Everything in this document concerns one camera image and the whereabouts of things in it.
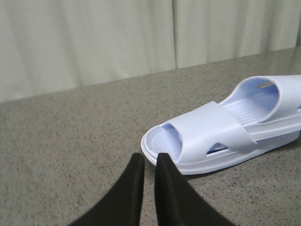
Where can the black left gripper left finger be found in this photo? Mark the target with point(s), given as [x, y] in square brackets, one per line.
[122, 204]

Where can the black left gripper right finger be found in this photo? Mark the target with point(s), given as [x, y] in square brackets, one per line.
[177, 203]

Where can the light blue slipper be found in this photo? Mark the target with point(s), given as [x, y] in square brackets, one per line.
[267, 106]
[207, 139]

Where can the beige curtain backdrop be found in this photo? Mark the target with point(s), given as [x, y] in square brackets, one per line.
[54, 45]

